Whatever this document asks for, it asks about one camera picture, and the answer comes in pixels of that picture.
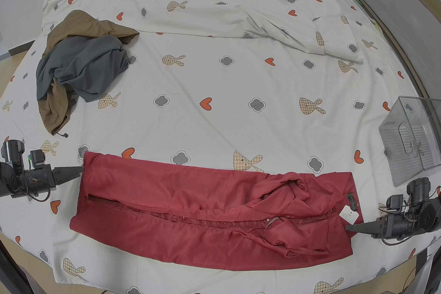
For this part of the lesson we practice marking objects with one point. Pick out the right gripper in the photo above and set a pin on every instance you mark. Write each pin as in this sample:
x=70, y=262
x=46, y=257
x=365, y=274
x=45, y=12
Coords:
x=392, y=225

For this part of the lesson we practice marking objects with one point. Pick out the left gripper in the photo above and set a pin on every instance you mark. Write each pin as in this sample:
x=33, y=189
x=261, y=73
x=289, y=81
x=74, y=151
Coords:
x=39, y=179

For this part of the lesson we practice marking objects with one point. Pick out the red shirt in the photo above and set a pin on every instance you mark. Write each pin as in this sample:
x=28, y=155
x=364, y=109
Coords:
x=193, y=203

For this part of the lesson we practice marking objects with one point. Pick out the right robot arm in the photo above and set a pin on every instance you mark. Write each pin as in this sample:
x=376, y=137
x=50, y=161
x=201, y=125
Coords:
x=429, y=213

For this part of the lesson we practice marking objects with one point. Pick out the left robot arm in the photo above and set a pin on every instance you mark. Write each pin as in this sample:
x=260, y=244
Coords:
x=10, y=179

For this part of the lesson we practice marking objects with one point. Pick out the clear plastic box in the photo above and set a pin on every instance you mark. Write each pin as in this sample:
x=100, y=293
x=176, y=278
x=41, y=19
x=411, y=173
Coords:
x=406, y=165

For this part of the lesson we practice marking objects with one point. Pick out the grey garment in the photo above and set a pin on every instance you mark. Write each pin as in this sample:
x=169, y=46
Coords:
x=86, y=72

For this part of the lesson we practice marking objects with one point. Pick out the tan garment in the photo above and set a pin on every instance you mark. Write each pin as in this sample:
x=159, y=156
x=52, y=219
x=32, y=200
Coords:
x=82, y=24

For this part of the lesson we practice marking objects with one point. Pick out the white printed quilt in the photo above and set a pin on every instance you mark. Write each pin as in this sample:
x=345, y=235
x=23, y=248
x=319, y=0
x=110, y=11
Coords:
x=206, y=3

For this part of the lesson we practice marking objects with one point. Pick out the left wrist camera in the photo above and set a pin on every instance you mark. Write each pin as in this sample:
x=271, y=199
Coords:
x=38, y=158

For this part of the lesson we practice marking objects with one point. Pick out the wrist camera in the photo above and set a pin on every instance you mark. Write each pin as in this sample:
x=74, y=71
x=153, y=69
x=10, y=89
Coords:
x=38, y=158
x=394, y=203

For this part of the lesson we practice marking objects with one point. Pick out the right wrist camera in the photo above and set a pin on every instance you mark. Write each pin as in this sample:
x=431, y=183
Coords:
x=394, y=203

